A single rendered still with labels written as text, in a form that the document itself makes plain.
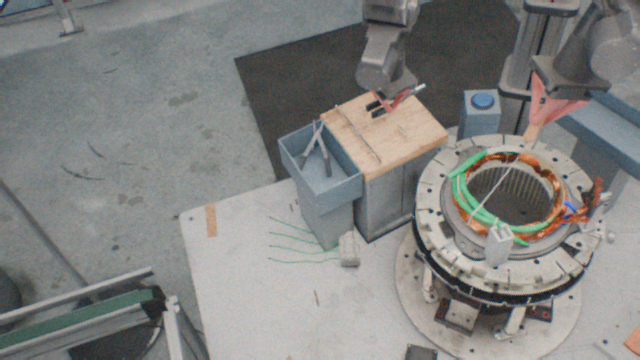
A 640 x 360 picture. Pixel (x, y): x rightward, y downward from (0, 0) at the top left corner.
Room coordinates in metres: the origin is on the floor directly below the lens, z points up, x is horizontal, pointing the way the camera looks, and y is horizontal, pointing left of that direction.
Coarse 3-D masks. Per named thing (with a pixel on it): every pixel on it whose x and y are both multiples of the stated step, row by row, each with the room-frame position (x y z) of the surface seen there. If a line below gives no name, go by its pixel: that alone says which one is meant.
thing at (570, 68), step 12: (576, 36) 0.63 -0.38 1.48; (564, 48) 0.63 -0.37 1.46; (576, 48) 0.62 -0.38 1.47; (540, 60) 0.64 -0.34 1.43; (552, 60) 0.64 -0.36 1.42; (564, 60) 0.62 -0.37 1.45; (576, 60) 0.61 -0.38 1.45; (588, 60) 0.60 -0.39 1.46; (540, 72) 0.62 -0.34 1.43; (552, 72) 0.61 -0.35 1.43; (564, 72) 0.61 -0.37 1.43; (576, 72) 0.60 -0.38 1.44; (588, 72) 0.60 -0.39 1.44; (552, 84) 0.59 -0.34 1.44; (564, 84) 0.59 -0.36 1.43; (576, 84) 0.59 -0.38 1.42; (588, 84) 0.59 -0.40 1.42; (600, 84) 0.60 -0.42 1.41
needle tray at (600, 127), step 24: (600, 96) 0.87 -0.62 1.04; (576, 120) 0.80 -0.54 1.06; (600, 120) 0.82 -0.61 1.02; (624, 120) 0.81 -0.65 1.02; (576, 144) 0.80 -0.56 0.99; (600, 144) 0.75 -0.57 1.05; (624, 144) 0.75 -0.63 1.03; (600, 168) 0.74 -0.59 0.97; (624, 168) 0.70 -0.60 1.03; (600, 192) 0.72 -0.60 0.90
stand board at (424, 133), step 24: (360, 96) 0.95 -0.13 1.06; (336, 120) 0.89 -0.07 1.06; (360, 120) 0.88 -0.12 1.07; (384, 120) 0.87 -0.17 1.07; (408, 120) 0.86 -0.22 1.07; (432, 120) 0.85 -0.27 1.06; (360, 144) 0.82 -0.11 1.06; (384, 144) 0.81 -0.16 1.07; (408, 144) 0.80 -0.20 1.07; (432, 144) 0.80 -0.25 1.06; (360, 168) 0.76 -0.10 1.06; (384, 168) 0.75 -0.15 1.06
